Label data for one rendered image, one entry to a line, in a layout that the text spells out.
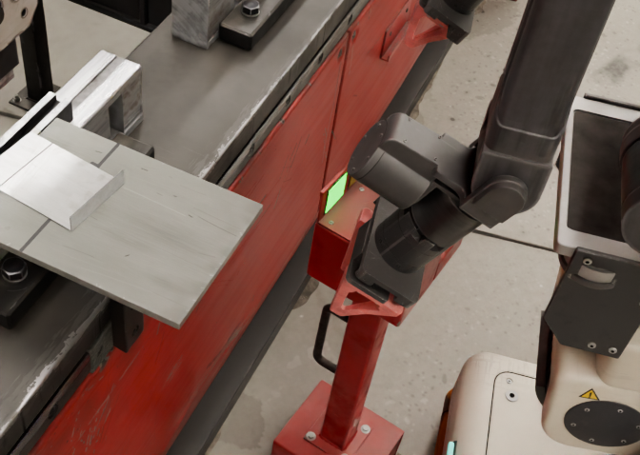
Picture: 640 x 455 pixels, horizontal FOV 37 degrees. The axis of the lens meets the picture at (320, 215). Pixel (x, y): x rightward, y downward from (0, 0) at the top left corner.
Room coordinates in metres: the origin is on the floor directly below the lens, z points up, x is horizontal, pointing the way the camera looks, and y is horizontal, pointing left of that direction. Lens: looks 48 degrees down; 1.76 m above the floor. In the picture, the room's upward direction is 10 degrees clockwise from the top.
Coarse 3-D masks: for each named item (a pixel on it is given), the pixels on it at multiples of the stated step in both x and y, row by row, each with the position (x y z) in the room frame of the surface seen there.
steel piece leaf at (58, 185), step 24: (24, 168) 0.68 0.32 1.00; (48, 168) 0.68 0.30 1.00; (72, 168) 0.69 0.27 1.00; (96, 168) 0.70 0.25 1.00; (24, 192) 0.65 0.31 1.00; (48, 192) 0.65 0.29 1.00; (72, 192) 0.66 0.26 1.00; (96, 192) 0.65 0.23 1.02; (48, 216) 0.62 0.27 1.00; (72, 216) 0.61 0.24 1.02
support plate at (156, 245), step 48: (96, 144) 0.74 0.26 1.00; (0, 192) 0.64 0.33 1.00; (144, 192) 0.68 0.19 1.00; (192, 192) 0.69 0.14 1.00; (0, 240) 0.58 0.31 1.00; (48, 240) 0.59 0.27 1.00; (96, 240) 0.60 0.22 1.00; (144, 240) 0.61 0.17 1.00; (192, 240) 0.62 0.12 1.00; (240, 240) 0.64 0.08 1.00; (96, 288) 0.55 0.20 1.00; (144, 288) 0.55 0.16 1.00; (192, 288) 0.56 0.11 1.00
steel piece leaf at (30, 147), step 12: (24, 144) 0.71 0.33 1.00; (36, 144) 0.72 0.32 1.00; (48, 144) 0.72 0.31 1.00; (0, 156) 0.69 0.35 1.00; (12, 156) 0.69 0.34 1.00; (24, 156) 0.70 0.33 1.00; (36, 156) 0.70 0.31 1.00; (0, 168) 0.67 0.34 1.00; (12, 168) 0.68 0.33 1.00; (0, 180) 0.66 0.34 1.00
